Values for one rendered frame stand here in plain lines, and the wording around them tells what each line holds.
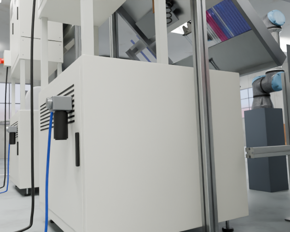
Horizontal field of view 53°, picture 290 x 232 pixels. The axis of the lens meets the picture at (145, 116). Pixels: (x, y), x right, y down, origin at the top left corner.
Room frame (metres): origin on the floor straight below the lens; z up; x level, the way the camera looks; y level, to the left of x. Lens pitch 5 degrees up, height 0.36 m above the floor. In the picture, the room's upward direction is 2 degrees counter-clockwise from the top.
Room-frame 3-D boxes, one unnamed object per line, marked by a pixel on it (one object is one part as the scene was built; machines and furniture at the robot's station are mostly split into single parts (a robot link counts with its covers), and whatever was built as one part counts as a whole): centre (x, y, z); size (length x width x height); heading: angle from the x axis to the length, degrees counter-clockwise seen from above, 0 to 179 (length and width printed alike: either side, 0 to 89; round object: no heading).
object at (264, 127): (2.03, -0.83, 0.27); 0.18 x 0.18 x 0.55; 28
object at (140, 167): (1.29, 0.07, 0.31); 0.70 x 0.65 x 0.62; 30
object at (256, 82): (2.02, -0.83, 0.72); 0.13 x 0.12 x 0.14; 18
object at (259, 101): (2.03, -0.83, 0.60); 0.15 x 0.15 x 0.10
